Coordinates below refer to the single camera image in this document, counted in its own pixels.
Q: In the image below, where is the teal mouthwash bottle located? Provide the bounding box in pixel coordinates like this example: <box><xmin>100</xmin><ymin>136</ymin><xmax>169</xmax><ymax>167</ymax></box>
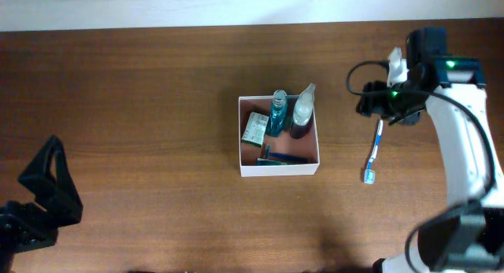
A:
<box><xmin>268</xmin><ymin>90</ymin><xmax>287</xmax><ymax>137</ymax></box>

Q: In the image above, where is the blue disposable razor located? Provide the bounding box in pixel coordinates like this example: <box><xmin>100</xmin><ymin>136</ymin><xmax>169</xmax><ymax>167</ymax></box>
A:
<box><xmin>264</xmin><ymin>145</ymin><xmax>309</xmax><ymax>164</ymax></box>

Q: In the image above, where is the green white soap box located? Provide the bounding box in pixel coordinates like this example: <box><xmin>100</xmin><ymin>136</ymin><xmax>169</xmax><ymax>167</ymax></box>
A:
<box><xmin>241</xmin><ymin>112</ymin><xmax>269</xmax><ymax>147</ymax></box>

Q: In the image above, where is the teal toothpaste tube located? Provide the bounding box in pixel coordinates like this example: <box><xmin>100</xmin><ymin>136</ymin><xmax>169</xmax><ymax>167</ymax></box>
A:
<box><xmin>257</xmin><ymin>158</ymin><xmax>288</xmax><ymax>166</ymax></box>

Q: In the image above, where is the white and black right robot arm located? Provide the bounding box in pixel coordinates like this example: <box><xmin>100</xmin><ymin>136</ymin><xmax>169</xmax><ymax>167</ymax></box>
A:
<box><xmin>356</xmin><ymin>28</ymin><xmax>503</xmax><ymax>272</ymax></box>

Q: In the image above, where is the blue white toothbrush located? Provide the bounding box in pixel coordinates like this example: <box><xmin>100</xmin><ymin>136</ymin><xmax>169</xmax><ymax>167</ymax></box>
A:
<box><xmin>363</xmin><ymin>120</ymin><xmax>384</xmax><ymax>185</ymax></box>

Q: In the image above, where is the white cardboard box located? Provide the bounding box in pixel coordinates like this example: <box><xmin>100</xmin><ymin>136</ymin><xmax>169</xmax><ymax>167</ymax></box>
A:
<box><xmin>238</xmin><ymin>95</ymin><xmax>321</xmax><ymax>177</ymax></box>

